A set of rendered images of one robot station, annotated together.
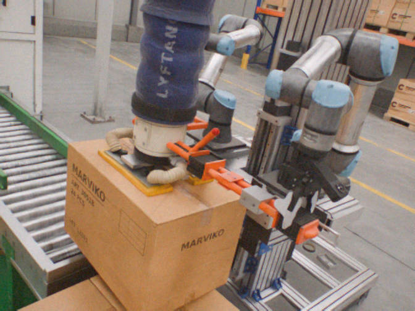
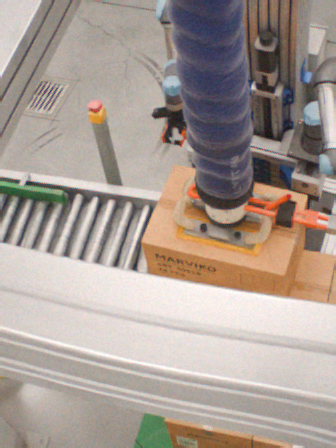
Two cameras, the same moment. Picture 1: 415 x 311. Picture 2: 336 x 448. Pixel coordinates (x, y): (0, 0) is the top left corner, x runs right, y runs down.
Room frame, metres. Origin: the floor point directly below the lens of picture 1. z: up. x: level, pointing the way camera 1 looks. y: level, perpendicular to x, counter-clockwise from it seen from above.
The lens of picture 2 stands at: (-0.39, 0.87, 3.71)
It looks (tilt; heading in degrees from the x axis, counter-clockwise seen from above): 56 degrees down; 345
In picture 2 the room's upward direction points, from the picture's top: 11 degrees counter-clockwise
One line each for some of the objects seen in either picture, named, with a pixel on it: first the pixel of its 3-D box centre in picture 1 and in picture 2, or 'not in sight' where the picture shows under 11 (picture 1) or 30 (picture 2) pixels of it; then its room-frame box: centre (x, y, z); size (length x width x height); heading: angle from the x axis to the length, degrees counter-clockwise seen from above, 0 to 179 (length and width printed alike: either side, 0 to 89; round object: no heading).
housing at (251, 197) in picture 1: (256, 199); (335, 226); (0.92, -0.16, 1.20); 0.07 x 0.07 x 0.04; 46
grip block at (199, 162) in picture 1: (205, 165); (286, 213); (1.07, 0.00, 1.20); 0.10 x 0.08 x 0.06; 136
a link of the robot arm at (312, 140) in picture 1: (315, 139); not in sight; (0.84, -0.24, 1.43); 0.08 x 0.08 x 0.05
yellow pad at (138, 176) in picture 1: (133, 165); (220, 233); (1.17, 0.24, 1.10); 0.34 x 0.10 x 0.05; 46
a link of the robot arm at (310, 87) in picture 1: (328, 100); not in sight; (0.95, -0.27, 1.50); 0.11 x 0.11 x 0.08; 64
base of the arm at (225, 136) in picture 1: (218, 128); not in sight; (1.78, -0.03, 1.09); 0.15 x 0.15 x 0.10
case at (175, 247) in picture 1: (148, 213); (230, 244); (1.24, 0.18, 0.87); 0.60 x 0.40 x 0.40; 46
